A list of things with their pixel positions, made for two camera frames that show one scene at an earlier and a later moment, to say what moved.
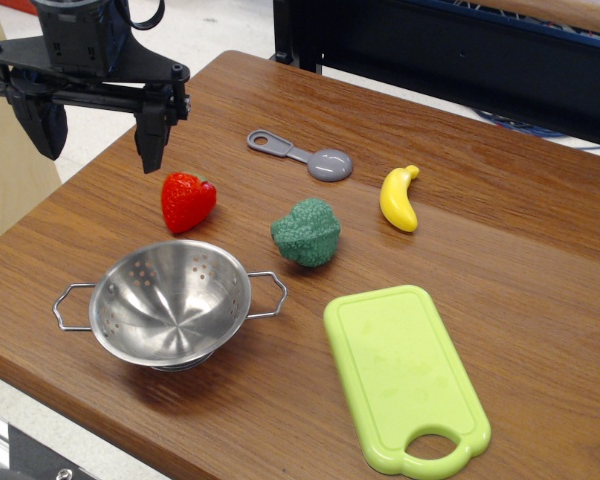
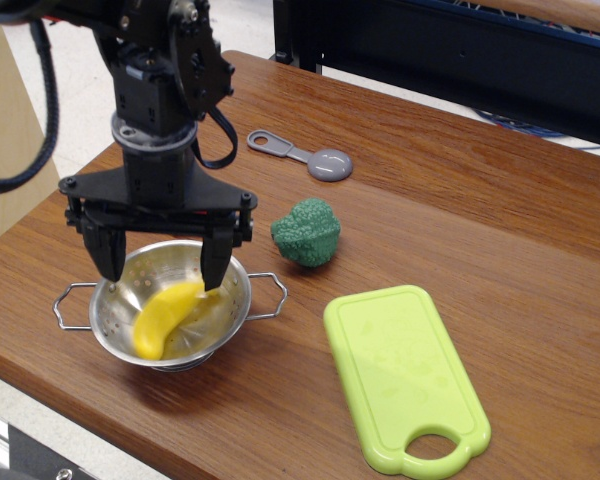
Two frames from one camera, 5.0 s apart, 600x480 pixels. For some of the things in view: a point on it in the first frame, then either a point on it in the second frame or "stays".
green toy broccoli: (309, 233) stays
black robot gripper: (89, 55) -> (159, 181)
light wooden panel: (14, 171) stays
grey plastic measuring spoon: (324, 164) stays
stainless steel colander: (170, 304) stays
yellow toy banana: (395, 199) -> (164, 305)
